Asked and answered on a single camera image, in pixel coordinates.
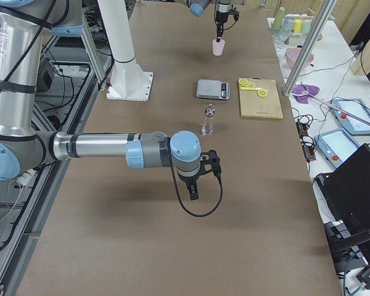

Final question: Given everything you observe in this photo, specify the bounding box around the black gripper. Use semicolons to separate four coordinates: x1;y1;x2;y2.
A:
215;2;239;43
178;150;221;200

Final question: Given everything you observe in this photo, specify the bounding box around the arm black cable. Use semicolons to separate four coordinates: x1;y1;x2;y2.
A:
171;154;224;218

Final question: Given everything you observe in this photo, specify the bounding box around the glass sauce bottle metal spout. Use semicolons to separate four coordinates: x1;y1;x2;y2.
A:
201;104;215;135

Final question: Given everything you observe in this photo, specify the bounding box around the teach pendant far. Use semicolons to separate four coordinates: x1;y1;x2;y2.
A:
331;99;370;136

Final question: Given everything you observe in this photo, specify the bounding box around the lemon slice front left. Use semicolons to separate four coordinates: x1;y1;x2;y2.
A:
257;89;268;97

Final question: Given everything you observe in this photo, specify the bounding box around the yellow cup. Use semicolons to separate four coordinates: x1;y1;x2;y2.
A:
293;19;302;33

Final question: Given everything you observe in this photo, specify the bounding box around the yellow plastic knife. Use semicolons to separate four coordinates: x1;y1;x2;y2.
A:
239;86;268;93

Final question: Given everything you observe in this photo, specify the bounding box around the teach pendant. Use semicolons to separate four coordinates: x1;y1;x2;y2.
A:
314;128;360;168
331;99;370;136

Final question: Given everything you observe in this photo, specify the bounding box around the pink plastic cup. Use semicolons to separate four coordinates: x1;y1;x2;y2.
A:
212;38;225;56

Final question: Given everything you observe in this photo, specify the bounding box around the black monitor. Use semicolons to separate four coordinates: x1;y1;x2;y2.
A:
314;143;370;278

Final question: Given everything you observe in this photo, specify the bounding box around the reacher grabber tool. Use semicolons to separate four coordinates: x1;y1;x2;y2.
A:
302;91;370;126

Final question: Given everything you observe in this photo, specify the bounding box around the bamboo cutting board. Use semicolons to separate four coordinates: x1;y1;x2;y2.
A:
238;78;283;120

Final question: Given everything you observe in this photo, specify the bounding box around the pink bowl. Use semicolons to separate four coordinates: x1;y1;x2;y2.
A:
285;47;314;69

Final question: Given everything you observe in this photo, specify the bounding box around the digital kitchen scale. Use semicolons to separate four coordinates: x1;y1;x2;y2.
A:
196;79;231;100

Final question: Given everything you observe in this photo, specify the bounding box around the teach pendant near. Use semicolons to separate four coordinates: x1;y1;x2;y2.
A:
314;128;360;168

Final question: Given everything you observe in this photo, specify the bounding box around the green cup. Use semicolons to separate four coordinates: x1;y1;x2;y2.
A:
271;7;286;30

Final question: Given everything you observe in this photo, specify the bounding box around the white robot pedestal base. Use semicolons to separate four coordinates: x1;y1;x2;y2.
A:
98;0;154;102

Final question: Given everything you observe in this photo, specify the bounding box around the aluminium frame post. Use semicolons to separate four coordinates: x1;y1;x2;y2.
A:
282;0;337;97

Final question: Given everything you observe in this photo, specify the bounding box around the purple cloth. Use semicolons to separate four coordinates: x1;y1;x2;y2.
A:
292;84;320;104

